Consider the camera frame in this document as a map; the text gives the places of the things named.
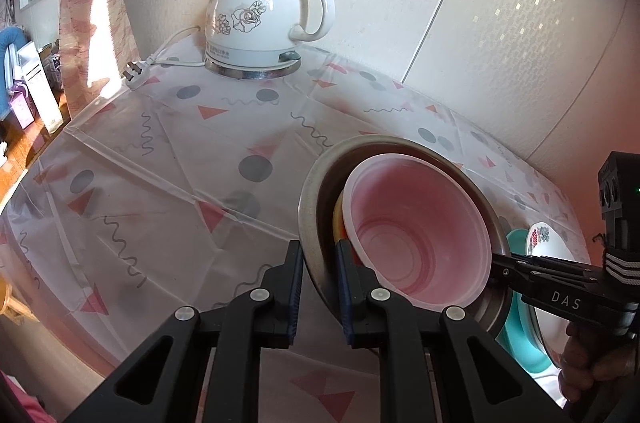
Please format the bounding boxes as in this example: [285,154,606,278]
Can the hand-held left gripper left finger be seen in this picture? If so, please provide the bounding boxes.
[65,240,305,423]

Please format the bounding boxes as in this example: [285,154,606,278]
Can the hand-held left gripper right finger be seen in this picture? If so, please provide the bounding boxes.
[336,239,568,423]

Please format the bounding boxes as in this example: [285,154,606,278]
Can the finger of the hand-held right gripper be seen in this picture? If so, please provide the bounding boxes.
[507,253,601,277]
[491,264,591,290]

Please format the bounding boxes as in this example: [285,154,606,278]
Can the white deep plate patterned rim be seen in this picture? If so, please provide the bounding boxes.
[525,223,591,369]

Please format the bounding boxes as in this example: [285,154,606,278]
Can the teal round plate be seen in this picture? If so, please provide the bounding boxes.
[497,228,562,374]

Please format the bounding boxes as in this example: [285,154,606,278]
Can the yellow plastic bowl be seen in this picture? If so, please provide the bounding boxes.
[332,198,362,265]

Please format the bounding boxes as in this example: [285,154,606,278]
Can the stainless steel bowl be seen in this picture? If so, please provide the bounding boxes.
[298,136,513,336]

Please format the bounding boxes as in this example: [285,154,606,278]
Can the red plastic bowl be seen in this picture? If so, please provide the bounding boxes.
[342,156,493,308]

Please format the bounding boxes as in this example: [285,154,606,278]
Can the person's right hand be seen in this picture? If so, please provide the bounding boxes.
[557,318,640,404]

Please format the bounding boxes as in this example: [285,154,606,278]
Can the metal kettle base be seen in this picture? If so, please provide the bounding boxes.
[204,50,302,82]

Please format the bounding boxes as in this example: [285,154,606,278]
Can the white ceramic electric kettle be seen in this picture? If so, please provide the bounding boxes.
[205,0,335,71]

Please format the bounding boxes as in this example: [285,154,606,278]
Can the yellow stool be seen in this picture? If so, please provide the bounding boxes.
[0,283,16,320]

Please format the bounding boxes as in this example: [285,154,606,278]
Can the white box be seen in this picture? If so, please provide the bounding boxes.
[20,43,64,132]

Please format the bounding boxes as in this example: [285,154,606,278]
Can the purple box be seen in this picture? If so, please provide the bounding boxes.
[10,83,39,130]

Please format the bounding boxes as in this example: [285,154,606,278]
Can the pink patterned curtain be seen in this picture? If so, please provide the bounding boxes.
[59,0,151,119]

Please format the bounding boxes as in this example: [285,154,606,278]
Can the white power cord with plug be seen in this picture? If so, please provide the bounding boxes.
[122,26,208,92]

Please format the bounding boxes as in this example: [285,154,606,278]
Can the blue padded frame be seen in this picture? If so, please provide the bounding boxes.
[0,27,27,119]

